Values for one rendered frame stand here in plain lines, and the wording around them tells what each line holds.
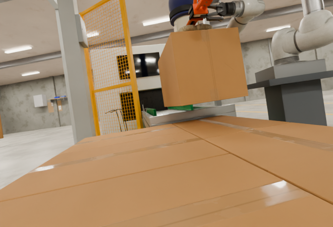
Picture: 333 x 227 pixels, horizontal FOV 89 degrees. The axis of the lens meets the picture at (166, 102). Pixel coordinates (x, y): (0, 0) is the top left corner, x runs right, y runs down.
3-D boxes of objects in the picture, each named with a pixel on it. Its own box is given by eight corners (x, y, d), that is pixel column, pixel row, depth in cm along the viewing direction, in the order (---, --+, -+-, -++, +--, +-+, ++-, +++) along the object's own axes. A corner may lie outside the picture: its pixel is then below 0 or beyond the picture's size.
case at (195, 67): (164, 106, 150) (157, 62, 150) (206, 100, 156) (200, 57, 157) (181, 106, 91) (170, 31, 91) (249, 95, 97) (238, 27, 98)
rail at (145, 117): (142, 120, 357) (141, 111, 357) (144, 119, 358) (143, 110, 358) (152, 143, 129) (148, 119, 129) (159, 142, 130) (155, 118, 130)
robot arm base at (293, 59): (287, 68, 139) (286, 61, 139) (308, 62, 117) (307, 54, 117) (264, 71, 140) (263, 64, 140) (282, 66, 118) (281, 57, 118)
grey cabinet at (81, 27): (83, 48, 201) (80, 23, 201) (88, 47, 202) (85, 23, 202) (78, 41, 181) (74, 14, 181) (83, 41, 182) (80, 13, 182)
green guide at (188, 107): (168, 108, 366) (167, 104, 366) (172, 108, 368) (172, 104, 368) (191, 110, 209) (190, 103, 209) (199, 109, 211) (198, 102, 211)
